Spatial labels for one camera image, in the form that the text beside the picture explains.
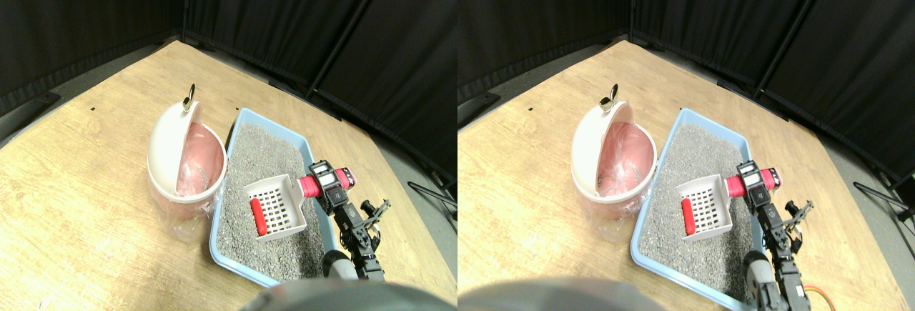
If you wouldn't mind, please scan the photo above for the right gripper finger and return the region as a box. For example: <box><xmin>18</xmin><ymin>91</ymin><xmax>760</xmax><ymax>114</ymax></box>
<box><xmin>309</xmin><ymin>161</ymin><xmax>351</xmax><ymax>208</ymax></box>
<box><xmin>736</xmin><ymin>161</ymin><xmax>774</xmax><ymax>208</ymax></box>

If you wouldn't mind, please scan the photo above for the white scoop with red handle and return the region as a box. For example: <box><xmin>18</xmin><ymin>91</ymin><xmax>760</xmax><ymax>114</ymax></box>
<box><xmin>243</xmin><ymin>167</ymin><xmax>356</xmax><ymax>242</ymax></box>
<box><xmin>676</xmin><ymin>167</ymin><xmax>783</xmax><ymax>242</ymax></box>

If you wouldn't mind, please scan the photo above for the red lump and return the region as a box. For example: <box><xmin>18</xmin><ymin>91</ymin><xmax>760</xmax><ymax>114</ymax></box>
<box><xmin>681</xmin><ymin>197</ymin><xmax>698</xmax><ymax>238</ymax></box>
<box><xmin>249</xmin><ymin>197</ymin><xmax>269</xmax><ymax>238</ymax></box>

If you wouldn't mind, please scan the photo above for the blue litter tray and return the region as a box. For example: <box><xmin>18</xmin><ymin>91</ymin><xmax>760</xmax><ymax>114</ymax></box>
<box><xmin>630</xmin><ymin>107</ymin><xmax>770</xmax><ymax>311</ymax></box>
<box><xmin>209</xmin><ymin>107</ymin><xmax>345</xmax><ymax>288</ymax></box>

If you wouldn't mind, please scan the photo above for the black tripod stand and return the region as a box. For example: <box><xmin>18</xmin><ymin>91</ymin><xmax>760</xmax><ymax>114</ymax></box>
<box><xmin>407</xmin><ymin>172</ymin><xmax>458</xmax><ymax>217</ymax></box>
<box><xmin>854</xmin><ymin>172</ymin><xmax>915</xmax><ymax>224</ymax></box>

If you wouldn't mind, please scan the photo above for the white bin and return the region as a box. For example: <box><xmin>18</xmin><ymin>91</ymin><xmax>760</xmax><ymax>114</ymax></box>
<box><xmin>147</xmin><ymin>84</ymin><xmax>229</xmax><ymax>245</ymax></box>
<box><xmin>570</xmin><ymin>84</ymin><xmax>658</xmax><ymax>245</ymax></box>

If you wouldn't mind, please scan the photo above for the black curtain stand foot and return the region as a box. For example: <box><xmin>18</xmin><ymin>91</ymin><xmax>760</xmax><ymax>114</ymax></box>
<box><xmin>457</xmin><ymin>92</ymin><xmax>503</xmax><ymax>130</ymax></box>

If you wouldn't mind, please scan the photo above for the black bracket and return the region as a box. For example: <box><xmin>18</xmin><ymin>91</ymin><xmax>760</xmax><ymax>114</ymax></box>
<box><xmin>783</xmin><ymin>198</ymin><xmax>816</xmax><ymax>230</ymax></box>
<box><xmin>360</xmin><ymin>198</ymin><xmax>392</xmax><ymax>230</ymax></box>

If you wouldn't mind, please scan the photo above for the orange wire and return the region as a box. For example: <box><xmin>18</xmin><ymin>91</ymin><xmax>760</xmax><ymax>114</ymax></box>
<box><xmin>803</xmin><ymin>285</ymin><xmax>839</xmax><ymax>311</ymax></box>

